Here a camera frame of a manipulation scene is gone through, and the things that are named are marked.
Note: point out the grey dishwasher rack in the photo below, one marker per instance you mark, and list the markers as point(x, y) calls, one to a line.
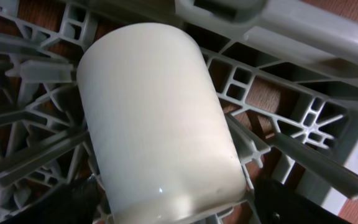
point(285, 74)

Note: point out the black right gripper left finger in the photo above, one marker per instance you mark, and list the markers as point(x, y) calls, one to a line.
point(72, 203)

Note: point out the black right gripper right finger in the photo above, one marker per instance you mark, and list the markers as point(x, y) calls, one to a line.
point(275, 203)

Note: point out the cream white cup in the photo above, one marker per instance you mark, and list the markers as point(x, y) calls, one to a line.
point(160, 138)

